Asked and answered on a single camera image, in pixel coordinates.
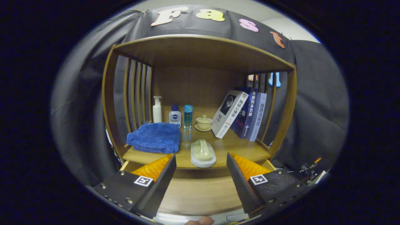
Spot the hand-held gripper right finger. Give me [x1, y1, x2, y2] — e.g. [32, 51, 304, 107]
[227, 152, 310, 218]

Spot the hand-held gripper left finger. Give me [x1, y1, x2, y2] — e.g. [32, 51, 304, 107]
[93, 154, 177, 219]

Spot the wooden drawer with black knob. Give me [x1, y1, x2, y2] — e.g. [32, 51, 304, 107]
[120, 159, 277, 216]

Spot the scrub brush with green handle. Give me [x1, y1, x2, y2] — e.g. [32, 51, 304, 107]
[191, 139, 217, 168]

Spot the wooden countertop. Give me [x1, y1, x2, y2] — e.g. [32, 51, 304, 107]
[122, 127, 272, 170]

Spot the wooden cabinet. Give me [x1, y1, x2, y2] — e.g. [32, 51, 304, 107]
[102, 34, 297, 171]

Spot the folded blue towel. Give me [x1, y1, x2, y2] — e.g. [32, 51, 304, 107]
[126, 122, 181, 154]

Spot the dark blue book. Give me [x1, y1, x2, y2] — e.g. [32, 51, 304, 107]
[231, 87, 258, 139]

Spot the light blue book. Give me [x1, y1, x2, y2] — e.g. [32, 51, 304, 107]
[248, 92, 268, 142]

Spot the white book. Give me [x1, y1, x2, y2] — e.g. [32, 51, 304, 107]
[212, 90, 249, 139]

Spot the black equipment with orange part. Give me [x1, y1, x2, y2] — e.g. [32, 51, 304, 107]
[298, 157, 327, 185]

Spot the white bottle with blue cap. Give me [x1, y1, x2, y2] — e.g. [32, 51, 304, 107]
[169, 104, 182, 128]

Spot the beige lidded tea cup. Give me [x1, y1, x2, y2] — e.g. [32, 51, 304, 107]
[195, 115, 213, 132]

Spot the clear blue bottle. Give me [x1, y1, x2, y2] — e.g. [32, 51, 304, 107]
[184, 105, 193, 131]

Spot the white pump bottle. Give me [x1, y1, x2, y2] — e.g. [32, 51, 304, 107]
[152, 96, 163, 123]

